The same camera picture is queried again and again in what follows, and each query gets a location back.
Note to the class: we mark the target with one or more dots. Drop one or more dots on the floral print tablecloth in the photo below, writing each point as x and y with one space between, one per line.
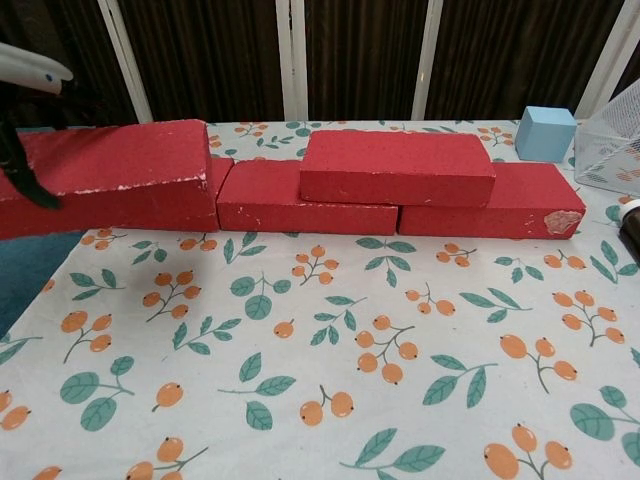
320 360

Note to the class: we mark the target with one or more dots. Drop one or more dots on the brown medicine bottle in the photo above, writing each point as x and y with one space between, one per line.
631 222

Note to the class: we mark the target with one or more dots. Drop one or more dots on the light blue cube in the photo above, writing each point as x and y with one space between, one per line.
542 137

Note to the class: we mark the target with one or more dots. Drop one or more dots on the red brick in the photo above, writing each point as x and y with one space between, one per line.
395 165
125 165
530 200
222 172
260 200

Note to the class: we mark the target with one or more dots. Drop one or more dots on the teal table cover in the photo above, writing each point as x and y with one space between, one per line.
25 275

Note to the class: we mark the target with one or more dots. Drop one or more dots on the clear mesh basket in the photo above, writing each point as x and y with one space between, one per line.
612 145

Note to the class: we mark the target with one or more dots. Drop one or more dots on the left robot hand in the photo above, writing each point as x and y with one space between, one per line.
30 70

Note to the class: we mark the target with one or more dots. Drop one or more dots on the white metal frame post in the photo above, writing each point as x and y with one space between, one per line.
427 60
291 60
127 65
605 60

